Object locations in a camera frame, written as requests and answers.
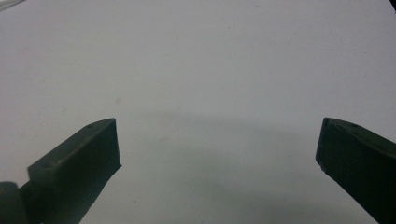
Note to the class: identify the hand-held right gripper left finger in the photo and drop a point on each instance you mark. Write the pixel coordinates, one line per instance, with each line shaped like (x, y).
(74, 168)

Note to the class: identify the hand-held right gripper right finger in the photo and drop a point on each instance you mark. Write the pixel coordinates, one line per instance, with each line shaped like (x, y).
(361, 161)

